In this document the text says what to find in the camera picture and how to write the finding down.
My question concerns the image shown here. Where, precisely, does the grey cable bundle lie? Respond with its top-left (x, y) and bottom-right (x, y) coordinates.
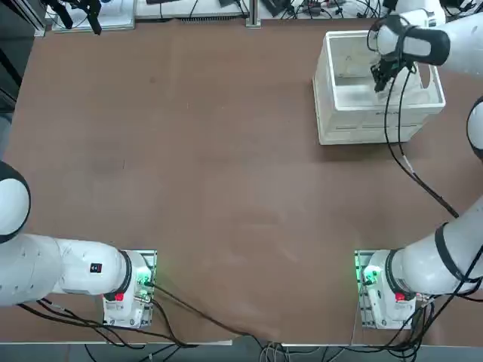
top-left (259, 340), bottom-right (291, 362)

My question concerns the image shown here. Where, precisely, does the black tripod stand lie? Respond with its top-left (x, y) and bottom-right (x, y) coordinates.
top-left (42, 0), bottom-right (103, 37)

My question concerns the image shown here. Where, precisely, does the black wrist cable white label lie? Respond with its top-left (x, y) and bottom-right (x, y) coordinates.
top-left (395, 63), bottom-right (460, 219)

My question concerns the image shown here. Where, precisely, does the white flat tray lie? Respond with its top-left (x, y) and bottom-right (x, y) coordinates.
top-left (51, 0), bottom-right (136, 32)

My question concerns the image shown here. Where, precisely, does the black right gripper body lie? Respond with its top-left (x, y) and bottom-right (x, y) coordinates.
top-left (378, 54), bottom-right (401, 77)

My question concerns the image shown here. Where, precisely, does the large black power adapter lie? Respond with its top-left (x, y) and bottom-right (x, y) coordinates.
top-left (261, 0), bottom-right (296, 19)

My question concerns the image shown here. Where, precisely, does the black base cable bundle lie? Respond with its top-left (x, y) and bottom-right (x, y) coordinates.
top-left (377, 293), bottom-right (456, 350)

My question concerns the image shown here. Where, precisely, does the black cable grey sleeve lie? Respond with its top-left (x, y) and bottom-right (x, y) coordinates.
top-left (17, 297), bottom-right (199, 348)

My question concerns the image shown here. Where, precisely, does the aluminium profile post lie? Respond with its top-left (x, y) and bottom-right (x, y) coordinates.
top-left (245, 0), bottom-right (262, 28)
top-left (17, 0), bottom-right (47, 38)

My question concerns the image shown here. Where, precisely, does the long white power strip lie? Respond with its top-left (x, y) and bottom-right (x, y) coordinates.
top-left (134, 0), bottom-right (251, 20)

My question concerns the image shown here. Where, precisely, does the white folding storage box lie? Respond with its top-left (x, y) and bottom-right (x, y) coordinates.
top-left (312, 30), bottom-right (448, 146)

